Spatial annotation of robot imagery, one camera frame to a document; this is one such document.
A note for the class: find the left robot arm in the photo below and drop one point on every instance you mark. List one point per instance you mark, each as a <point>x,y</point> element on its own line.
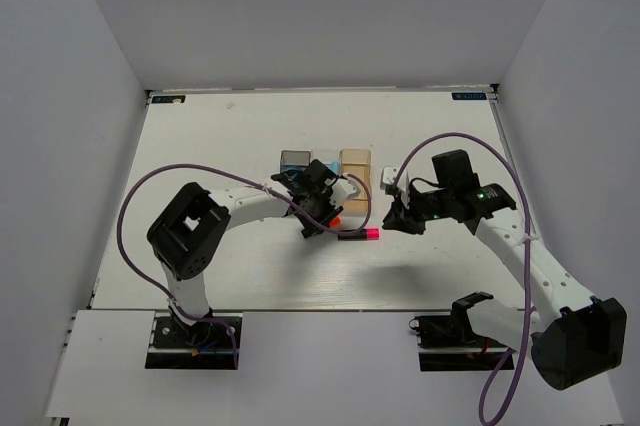
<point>186,235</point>

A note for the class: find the amber plastic container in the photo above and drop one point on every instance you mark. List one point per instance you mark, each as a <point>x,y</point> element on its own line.
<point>356,164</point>

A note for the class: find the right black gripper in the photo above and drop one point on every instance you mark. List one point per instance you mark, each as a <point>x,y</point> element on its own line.
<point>403,217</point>

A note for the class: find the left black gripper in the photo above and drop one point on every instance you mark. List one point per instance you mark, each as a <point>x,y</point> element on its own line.
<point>331,211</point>

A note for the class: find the right table label sticker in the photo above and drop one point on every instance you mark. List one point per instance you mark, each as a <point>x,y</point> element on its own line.
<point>468,96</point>

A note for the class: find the left table label sticker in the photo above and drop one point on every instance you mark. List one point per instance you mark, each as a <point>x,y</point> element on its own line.
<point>168,99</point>

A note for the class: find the table label sticker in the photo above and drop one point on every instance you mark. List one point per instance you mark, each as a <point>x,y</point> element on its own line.
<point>468,96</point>
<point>168,99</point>

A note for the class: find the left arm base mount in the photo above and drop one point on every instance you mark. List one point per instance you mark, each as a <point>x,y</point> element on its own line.
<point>201,346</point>

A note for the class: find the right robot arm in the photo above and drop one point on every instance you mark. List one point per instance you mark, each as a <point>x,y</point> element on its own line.
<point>574,335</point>

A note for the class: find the dark grey plastic container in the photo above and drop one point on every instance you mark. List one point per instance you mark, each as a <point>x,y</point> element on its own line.
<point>293,162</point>

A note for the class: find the pink capped black highlighter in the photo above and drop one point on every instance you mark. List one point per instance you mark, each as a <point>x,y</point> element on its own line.
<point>364,234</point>

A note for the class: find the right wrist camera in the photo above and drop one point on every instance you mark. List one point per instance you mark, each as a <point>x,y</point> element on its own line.
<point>395,183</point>

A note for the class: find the clear plastic container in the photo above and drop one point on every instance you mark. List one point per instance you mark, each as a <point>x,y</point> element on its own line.
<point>325,155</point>

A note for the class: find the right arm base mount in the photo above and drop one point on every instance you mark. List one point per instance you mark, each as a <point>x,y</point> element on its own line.
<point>442,349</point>

